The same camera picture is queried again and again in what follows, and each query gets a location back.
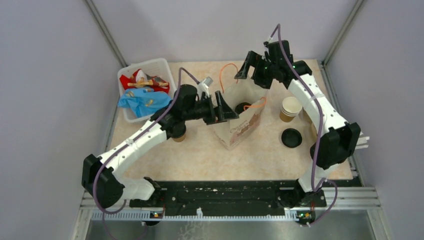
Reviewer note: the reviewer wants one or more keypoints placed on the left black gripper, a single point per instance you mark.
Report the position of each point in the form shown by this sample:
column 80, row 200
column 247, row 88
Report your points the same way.
column 223, row 111

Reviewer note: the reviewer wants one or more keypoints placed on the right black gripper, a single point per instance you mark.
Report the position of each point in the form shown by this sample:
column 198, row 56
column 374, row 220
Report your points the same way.
column 253, row 59

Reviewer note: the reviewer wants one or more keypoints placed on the paper takeout bag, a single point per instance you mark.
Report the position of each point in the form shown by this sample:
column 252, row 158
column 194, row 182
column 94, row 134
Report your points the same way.
column 236, row 91

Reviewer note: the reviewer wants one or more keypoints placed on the brown paper cup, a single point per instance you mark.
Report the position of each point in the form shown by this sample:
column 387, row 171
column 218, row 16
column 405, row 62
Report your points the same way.
column 179, row 138

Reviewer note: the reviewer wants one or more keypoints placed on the stack of paper cups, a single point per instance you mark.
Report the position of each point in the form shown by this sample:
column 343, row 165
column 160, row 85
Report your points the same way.
column 289, row 109

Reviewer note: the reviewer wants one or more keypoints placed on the black lid stack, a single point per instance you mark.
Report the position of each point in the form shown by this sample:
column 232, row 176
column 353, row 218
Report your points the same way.
column 291, row 138

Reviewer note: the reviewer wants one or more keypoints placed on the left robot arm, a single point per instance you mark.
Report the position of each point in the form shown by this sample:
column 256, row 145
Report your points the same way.
column 102, row 175

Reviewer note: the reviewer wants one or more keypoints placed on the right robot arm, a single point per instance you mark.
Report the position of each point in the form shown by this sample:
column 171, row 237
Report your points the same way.
column 336, row 137

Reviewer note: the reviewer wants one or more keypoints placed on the white plastic basket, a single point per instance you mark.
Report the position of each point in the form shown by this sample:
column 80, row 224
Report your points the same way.
column 154, row 67

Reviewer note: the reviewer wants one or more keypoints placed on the blue snack bag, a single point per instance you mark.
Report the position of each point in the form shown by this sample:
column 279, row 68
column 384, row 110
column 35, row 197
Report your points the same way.
column 143, row 101

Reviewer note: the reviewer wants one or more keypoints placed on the cardboard cup carrier stack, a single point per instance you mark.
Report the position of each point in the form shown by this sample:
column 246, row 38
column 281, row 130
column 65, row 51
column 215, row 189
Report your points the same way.
column 312, row 129

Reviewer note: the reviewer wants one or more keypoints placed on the red snack bag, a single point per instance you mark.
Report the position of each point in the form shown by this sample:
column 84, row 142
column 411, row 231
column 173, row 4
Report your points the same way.
column 139, row 79

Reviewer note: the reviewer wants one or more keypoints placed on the white wrapped straws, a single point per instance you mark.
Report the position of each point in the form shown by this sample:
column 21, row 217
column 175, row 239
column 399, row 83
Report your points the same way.
column 362, row 142

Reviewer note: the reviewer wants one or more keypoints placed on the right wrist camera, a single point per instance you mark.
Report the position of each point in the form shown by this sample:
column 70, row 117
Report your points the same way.
column 268, row 46

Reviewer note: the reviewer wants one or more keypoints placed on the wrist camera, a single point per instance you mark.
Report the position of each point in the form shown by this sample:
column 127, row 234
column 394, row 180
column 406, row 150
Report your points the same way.
column 268, row 46
column 203, row 88

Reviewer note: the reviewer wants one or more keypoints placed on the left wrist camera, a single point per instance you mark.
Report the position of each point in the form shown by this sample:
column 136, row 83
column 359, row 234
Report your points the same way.
column 203, row 88

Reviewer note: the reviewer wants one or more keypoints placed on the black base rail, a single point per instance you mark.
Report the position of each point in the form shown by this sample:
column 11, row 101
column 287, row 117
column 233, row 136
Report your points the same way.
column 263, row 198

